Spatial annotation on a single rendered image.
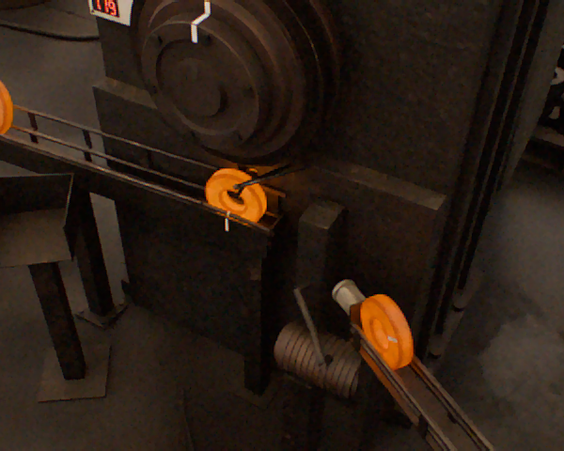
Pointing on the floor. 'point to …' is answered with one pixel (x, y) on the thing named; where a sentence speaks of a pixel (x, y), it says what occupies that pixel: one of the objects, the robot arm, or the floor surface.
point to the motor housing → (311, 381)
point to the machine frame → (348, 173)
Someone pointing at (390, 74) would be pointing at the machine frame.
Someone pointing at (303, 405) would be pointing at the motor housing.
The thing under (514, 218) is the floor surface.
